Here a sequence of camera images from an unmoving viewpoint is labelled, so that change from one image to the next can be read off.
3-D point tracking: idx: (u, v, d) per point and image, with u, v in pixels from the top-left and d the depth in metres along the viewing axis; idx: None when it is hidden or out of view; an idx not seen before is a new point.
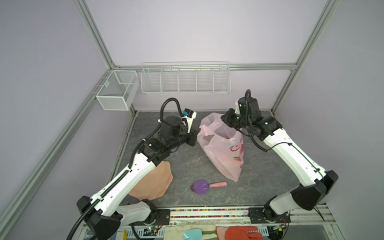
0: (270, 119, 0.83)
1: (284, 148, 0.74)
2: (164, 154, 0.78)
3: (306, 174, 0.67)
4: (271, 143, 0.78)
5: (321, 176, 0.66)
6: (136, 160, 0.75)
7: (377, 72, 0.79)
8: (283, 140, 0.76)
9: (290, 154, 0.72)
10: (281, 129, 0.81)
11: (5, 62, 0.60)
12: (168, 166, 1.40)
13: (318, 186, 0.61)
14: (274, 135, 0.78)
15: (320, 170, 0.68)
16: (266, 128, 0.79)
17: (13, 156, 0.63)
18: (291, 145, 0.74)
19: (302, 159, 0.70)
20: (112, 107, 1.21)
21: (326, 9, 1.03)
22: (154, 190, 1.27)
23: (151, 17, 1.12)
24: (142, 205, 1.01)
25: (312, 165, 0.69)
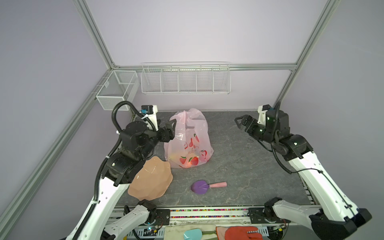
0: (303, 141, 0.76)
1: (313, 175, 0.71)
2: (136, 168, 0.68)
3: (335, 209, 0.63)
4: (300, 167, 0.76)
5: (352, 214, 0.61)
6: (102, 188, 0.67)
7: (377, 72, 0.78)
8: (312, 167, 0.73)
9: (320, 184, 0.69)
10: (313, 153, 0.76)
11: (6, 62, 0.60)
12: (168, 166, 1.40)
13: (347, 223, 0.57)
14: (304, 159, 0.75)
15: (351, 206, 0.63)
16: (296, 151, 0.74)
17: (13, 156, 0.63)
18: (321, 173, 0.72)
19: (332, 192, 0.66)
20: (112, 107, 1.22)
21: (325, 9, 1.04)
22: (154, 190, 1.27)
23: (151, 17, 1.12)
24: (139, 211, 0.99)
25: (344, 200, 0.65)
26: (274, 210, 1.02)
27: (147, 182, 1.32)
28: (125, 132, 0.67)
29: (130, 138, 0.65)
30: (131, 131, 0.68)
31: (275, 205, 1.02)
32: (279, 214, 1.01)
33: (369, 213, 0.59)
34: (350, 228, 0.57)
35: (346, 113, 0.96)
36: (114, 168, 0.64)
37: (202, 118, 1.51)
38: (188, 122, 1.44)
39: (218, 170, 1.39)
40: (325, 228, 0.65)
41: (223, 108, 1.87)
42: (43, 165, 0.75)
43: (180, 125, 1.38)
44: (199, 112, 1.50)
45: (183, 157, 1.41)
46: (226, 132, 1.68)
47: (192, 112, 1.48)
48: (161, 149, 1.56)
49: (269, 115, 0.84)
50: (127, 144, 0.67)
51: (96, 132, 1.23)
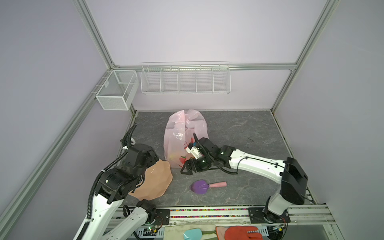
0: (226, 148, 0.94)
1: (246, 164, 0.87)
2: (129, 186, 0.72)
3: (272, 173, 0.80)
4: (235, 165, 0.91)
5: (283, 168, 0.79)
6: (96, 206, 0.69)
7: (377, 72, 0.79)
8: (240, 158, 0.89)
9: (253, 166, 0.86)
10: (237, 150, 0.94)
11: (6, 62, 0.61)
12: (168, 166, 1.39)
13: (289, 179, 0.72)
14: (233, 158, 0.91)
15: (278, 163, 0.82)
16: (227, 159, 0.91)
17: (13, 156, 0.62)
18: (247, 158, 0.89)
19: (262, 164, 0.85)
20: (112, 107, 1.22)
21: (326, 8, 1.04)
22: (154, 190, 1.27)
23: (151, 17, 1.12)
24: (137, 215, 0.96)
25: (272, 163, 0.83)
26: (272, 211, 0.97)
27: (146, 182, 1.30)
28: (134, 149, 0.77)
29: (138, 153, 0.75)
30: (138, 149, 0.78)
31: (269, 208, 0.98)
32: (277, 212, 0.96)
33: (291, 160, 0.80)
34: (290, 178, 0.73)
35: (346, 114, 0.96)
36: (108, 185, 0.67)
37: (202, 119, 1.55)
38: (188, 124, 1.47)
39: (218, 170, 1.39)
40: (292, 195, 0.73)
41: (223, 108, 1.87)
42: (44, 165, 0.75)
43: (180, 124, 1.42)
44: (198, 114, 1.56)
45: (183, 156, 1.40)
46: (226, 132, 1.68)
47: (191, 114, 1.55)
48: (161, 149, 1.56)
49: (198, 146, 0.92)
50: (131, 160, 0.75)
51: (96, 132, 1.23)
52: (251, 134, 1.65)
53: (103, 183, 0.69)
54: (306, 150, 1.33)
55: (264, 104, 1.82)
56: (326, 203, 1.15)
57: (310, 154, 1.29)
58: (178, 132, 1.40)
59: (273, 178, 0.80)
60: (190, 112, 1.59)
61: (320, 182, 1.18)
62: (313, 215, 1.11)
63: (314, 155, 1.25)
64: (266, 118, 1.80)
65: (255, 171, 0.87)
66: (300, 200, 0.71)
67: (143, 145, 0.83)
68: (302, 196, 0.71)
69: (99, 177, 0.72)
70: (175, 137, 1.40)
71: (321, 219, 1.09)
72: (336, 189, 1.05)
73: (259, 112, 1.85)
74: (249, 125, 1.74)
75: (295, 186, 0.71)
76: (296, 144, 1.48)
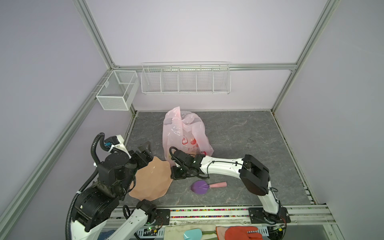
0: (197, 156, 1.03)
1: (212, 168, 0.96)
2: (109, 207, 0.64)
3: (233, 172, 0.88)
4: (206, 171, 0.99)
5: (241, 165, 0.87)
6: (74, 232, 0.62)
7: (377, 71, 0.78)
8: (207, 164, 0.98)
9: (218, 169, 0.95)
10: (205, 157, 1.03)
11: (6, 61, 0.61)
12: (167, 166, 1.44)
13: (246, 174, 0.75)
14: (202, 165, 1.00)
15: (237, 161, 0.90)
16: (197, 166, 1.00)
17: (13, 156, 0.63)
18: (213, 161, 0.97)
19: (225, 165, 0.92)
20: (112, 107, 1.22)
21: (326, 8, 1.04)
22: (155, 190, 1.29)
23: (150, 17, 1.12)
24: (136, 218, 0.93)
25: (232, 162, 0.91)
26: (268, 212, 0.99)
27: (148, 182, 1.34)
28: (105, 165, 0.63)
29: (108, 172, 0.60)
30: (111, 164, 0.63)
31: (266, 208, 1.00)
32: (272, 210, 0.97)
33: (247, 156, 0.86)
34: (246, 172, 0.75)
35: (346, 114, 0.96)
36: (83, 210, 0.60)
37: (198, 120, 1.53)
38: (186, 127, 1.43)
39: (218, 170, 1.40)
40: (253, 187, 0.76)
41: (223, 108, 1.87)
42: (43, 165, 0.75)
43: (177, 120, 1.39)
44: (194, 116, 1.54)
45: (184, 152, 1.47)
46: (226, 132, 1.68)
47: (188, 117, 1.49)
48: (161, 149, 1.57)
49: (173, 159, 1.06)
50: (104, 179, 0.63)
51: (96, 132, 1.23)
52: (251, 134, 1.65)
53: (78, 208, 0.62)
54: (306, 150, 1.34)
55: (264, 104, 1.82)
56: (326, 203, 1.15)
57: (310, 154, 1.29)
58: (176, 128, 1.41)
59: (235, 175, 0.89)
60: (186, 116, 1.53)
61: (320, 182, 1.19)
62: (313, 215, 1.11)
63: (314, 155, 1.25)
64: (266, 118, 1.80)
65: (220, 172, 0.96)
66: (260, 189, 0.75)
67: (119, 156, 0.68)
68: (261, 186, 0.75)
69: (75, 199, 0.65)
70: (173, 132, 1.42)
71: (321, 219, 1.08)
72: (336, 188, 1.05)
73: (259, 112, 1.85)
74: (249, 125, 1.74)
75: (252, 179, 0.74)
76: (296, 144, 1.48)
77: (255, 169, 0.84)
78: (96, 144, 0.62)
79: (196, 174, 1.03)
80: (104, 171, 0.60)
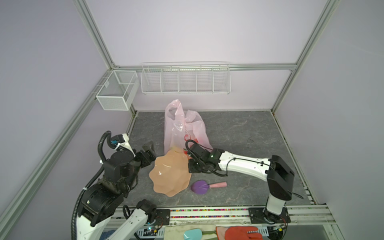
0: (215, 151, 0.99)
1: (234, 165, 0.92)
2: (115, 203, 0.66)
3: (258, 172, 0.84)
4: (224, 167, 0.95)
5: (268, 166, 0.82)
6: (80, 227, 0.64)
7: (377, 71, 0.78)
8: (228, 160, 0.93)
9: (240, 166, 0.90)
10: (225, 152, 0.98)
11: (6, 61, 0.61)
12: (184, 156, 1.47)
13: (274, 176, 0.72)
14: (221, 160, 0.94)
15: (264, 161, 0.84)
16: (215, 161, 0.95)
17: (14, 156, 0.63)
18: (235, 158, 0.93)
19: (248, 164, 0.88)
20: (112, 107, 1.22)
21: (326, 9, 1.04)
22: (178, 182, 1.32)
23: (151, 17, 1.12)
24: (136, 218, 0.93)
25: (258, 162, 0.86)
26: (271, 212, 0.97)
27: (169, 175, 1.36)
28: (110, 163, 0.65)
29: (113, 169, 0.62)
30: (116, 161, 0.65)
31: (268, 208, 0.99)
32: (276, 212, 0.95)
33: (274, 156, 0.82)
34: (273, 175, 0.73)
35: (346, 114, 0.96)
36: (90, 205, 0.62)
37: (200, 119, 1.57)
38: (188, 126, 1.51)
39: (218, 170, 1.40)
40: (279, 191, 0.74)
41: (224, 108, 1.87)
42: (43, 166, 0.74)
43: (180, 116, 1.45)
44: (196, 113, 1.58)
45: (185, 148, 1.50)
46: (226, 132, 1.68)
47: (190, 116, 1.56)
48: (161, 149, 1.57)
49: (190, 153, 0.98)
50: (110, 175, 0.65)
51: (96, 132, 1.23)
52: (251, 134, 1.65)
53: (84, 203, 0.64)
54: (306, 150, 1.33)
55: (264, 104, 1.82)
56: (326, 203, 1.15)
57: (310, 154, 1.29)
58: (178, 124, 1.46)
59: (259, 175, 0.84)
60: (188, 114, 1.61)
61: (320, 182, 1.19)
62: (313, 215, 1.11)
63: (314, 155, 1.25)
64: (266, 118, 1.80)
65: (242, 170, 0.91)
66: (286, 194, 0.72)
67: (124, 153, 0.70)
68: (288, 191, 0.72)
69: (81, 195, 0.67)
70: (175, 128, 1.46)
71: (321, 219, 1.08)
72: (335, 188, 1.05)
73: (259, 112, 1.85)
74: (249, 125, 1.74)
75: (280, 183, 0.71)
76: (296, 144, 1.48)
77: (280, 171, 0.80)
78: (102, 142, 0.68)
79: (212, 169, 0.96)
80: (110, 167, 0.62)
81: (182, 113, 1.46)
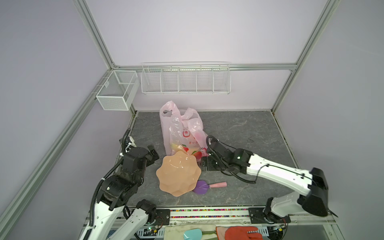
0: (243, 153, 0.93)
1: (265, 171, 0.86)
2: (130, 192, 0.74)
3: (297, 184, 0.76)
4: (255, 172, 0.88)
5: (310, 179, 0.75)
6: (97, 212, 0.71)
7: (378, 71, 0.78)
8: (260, 166, 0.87)
9: (273, 174, 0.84)
10: (254, 155, 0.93)
11: (6, 60, 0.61)
12: (193, 158, 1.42)
13: (318, 193, 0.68)
14: (251, 164, 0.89)
15: (305, 174, 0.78)
16: (243, 164, 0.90)
17: (13, 156, 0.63)
18: (270, 165, 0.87)
19: (286, 174, 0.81)
20: (113, 107, 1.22)
21: (325, 9, 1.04)
22: (183, 183, 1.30)
23: (151, 17, 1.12)
24: (136, 217, 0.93)
25: (297, 173, 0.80)
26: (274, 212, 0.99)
27: (175, 176, 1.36)
28: (130, 155, 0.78)
29: (133, 159, 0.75)
30: (134, 154, 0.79)
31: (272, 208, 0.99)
32: (280, 214, 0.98)
33: (318, 171, 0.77)
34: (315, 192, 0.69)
35: (346, 113, 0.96)
36: (109, 191, 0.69)
37: (197, 116, 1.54)
38: (184, 123, 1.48)
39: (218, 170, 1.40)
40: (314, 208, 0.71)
41: (224, 108, 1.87)
42: (43, 166, 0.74)
43: (176, 114, 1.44)
44: (194, 111, 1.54)
45: (185, 146, 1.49)
46: (226, 132, 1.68)
47: (188, 112, 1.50)
48: (161, 149, 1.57)
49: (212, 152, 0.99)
50: (128, 166, 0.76)
51: (96, 132, 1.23)
52: (251, 134, 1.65)
53: (104, 190, 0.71)
54: (307, 150, 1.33)
55: (264, 104, 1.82)
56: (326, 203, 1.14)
57: (311, 153, 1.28)
58: (175, 122, 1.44)
59: (297, 189, 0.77)
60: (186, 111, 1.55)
61: None
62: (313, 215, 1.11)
63: (314, 155, 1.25)
64: (266, 118, 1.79)
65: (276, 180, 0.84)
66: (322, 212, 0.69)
67: (139, 149, 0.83)
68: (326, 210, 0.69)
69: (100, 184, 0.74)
70: (173, 126, 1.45)
71: (321, 219, 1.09)
72: (335, 188, 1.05)
73: (259, 112, 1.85)
74: (249, 125, 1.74)
75: (324, 201, 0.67)
76: (296, 144, 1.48)
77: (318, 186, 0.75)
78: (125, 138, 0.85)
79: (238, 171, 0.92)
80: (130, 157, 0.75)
81: (177, 111, 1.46)
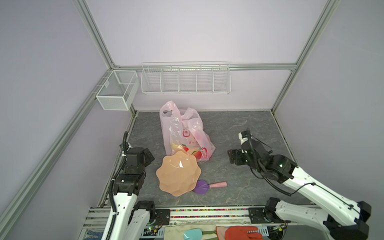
0: (287, 161, 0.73)
1: (310, 191, 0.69)
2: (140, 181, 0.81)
3: (345, 215, 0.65)
4: (296, 187, 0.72)
5: (357, 212, 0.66)
6: (118, 201, 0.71)
7: (378, 71, 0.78)
8: (305, 182, 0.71)
9: (319, 196, 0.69)
10: (298, 168, 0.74)
11: (6, 60, 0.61)
12: (193, 158, 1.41)
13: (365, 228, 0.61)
14: (295, 178, 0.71)
15: (353, 205, 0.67)
16: (285, 174, 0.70)
17: (14, 156, 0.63)
18: (315, 184, 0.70)
19: (333, 199, 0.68)
20: (113, 107, 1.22)
21: (326, 9, 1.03)
22: (184, 183, 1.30)
23: (151, 18, 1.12)
24: (139, 217, 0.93)
25: (344, 202, 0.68)
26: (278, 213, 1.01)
27: (176, 176, 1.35)
28: (131, 153, 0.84)
29: (135, 154, 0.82)
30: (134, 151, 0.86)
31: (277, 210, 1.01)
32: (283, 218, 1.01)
33: (367, 205, 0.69)
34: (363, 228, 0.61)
35: (346, 113, 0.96)
36: (124, 183, 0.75)
37: (197, 116, 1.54)
38: (184, 123, 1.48)
39: (218, 170, 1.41)
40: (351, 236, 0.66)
41: (224, 108, 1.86)
42: (43, 166, 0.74)
43: (176, 114, 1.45)
44: (193, 110, 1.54)
45: (185, 146, 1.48)
46: (226, 132, 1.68)
47: (188, 112, 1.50)
48: (161, 149, 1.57)
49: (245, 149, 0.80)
50: (132, 162, 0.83)
51: (96, 132, 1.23)
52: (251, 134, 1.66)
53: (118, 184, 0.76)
54: (307, 150, 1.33)
55: (264, 104, 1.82)
56: None
57: (311, 153, 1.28)
58: (175, 122, 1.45)
59: (338, 216, 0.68)
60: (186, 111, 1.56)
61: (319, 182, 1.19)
62: None
63: (314, 155, 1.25)
64: (266, 118, 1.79)
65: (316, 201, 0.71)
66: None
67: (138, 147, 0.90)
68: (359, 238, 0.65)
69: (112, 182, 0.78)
70: (173, 126, 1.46)
71: None
72: (335, 189, 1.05)
73: (259, 112, 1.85)
74: (249, 125, 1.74)
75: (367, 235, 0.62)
76: (296, 144, 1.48)
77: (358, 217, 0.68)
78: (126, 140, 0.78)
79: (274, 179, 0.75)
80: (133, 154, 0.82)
81: (177, 111, 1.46)
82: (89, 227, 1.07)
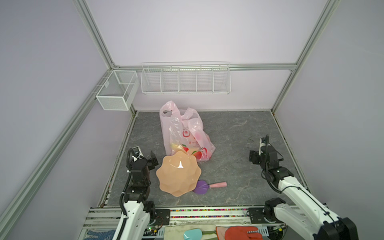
0: (285, 170, 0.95)
1: (294, 192, 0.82)
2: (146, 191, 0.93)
3: (315, 217, 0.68)
4: (282, 187, 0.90)
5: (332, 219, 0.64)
6: (128, 207, 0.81)
7: (378, 71, 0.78)
8: (292, 185, 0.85)
9: (299, 196, 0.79)
10: (293, 177, 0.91)
11: (6, 60, 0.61)
12: (193, 158, 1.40)
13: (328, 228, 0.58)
14: (284, 180, 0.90)
15: (330, 214, 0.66)
16: (279, 177, 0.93)
17: (13, 156, 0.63)
18: (300, 189, 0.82)
19: (311, 201, 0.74)
20: (113, 107, 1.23)
21: (325, 9, 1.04)
22: (183, 183, 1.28)
23: (151, 18, 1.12)
24: (140, 220, 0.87)
25: (322, 208, 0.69)
26: (277, 211, 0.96)
27: (175, 175, 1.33)
28: (135, 169, 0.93)
29: (140, 171, 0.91)
30: (138, 166, 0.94)
31: (277, 208, 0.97)
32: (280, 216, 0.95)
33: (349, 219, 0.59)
34: (331, 229, 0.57)
35: (346, 113, 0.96)
36: (133, 194, 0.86)
37: (197, 116, 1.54)
38: (184, 123, 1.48)
39: (218, 170, 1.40)
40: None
41: (224, 108, 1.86)
42: (43, 166, 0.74)
43: (176, 113, 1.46)
44: (193, 110, 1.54)
45: (185, 146, 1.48)
46: (226, 132, 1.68)
47: (188, 112, 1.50)
48: (161, 149, 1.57)
49: (262, 150, 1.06)
50: (137, 176, 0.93)
51: (96, 132, 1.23)
52: (251, 134, 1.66)
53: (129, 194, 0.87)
54: (306, 150, 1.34)
55: (264, 104, 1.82)
56: (326, 203, 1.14)
57: (310, 153, 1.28)
58: (175, 122, 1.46)
59: (315, 222, 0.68)
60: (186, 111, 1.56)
61: (319, 182, 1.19)
62: None
63: (314, 155, 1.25)
64: (266, 118, 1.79)
65: (299, 204, 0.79)
66: None
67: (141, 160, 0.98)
68: None
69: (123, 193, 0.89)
70: (173, 126, 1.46)
71: None
72: (335, 189, 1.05)
73: (259, 112, 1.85)
74: (249, 125, 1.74)
75: None
76: (296, 144, 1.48)
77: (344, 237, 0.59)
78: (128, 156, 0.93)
79: (272, 182, 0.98)
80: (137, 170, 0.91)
81: (177, 111, 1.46)
82: (89, 227, 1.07)
